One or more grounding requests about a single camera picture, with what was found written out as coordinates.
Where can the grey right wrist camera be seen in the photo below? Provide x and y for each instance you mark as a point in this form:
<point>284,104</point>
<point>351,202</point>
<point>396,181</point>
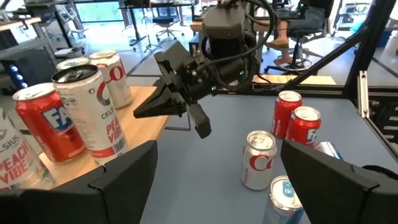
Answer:
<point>224,21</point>

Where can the black metal table frame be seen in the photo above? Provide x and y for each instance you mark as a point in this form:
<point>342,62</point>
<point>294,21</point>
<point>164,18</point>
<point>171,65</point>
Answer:
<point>370,46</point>

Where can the red Fanta strawberry can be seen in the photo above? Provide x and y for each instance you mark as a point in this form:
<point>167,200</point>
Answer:
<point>303,124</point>
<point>46,124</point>
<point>284,112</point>

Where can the wooden desk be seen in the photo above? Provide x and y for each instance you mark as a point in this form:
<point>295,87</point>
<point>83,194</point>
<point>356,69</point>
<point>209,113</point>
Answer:
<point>18,24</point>

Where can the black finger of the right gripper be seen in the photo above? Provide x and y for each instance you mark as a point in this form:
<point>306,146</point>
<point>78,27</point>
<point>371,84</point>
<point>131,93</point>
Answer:
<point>200,121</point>
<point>161,104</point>

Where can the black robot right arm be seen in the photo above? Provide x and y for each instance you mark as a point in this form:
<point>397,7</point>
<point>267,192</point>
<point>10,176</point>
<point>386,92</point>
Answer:
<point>254,67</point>

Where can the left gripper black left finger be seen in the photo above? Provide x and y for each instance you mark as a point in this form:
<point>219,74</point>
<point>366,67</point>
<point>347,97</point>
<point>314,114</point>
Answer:
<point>93,202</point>

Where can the blue silver Red Bull can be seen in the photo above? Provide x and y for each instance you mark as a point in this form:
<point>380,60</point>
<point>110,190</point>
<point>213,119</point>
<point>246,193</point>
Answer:
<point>73,63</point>
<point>328,148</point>
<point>280,202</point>

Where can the person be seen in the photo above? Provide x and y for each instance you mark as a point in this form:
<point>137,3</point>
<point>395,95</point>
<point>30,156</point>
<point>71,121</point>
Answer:
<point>308,20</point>

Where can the wooden shelf with black frame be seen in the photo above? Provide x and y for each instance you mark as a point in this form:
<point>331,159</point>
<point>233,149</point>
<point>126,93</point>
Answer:
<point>140,124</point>

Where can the black computer case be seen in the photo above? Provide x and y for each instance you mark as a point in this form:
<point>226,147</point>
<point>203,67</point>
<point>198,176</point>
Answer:
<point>31,68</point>

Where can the black office chair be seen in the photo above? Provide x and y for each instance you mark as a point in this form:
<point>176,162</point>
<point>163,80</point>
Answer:
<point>164,21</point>
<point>297,49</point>

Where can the silver Diet Coke can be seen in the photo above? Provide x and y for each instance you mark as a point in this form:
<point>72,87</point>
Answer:
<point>116,84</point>
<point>258,158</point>

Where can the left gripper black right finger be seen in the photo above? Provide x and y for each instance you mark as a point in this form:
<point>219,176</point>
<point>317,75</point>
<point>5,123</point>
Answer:
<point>342,199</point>

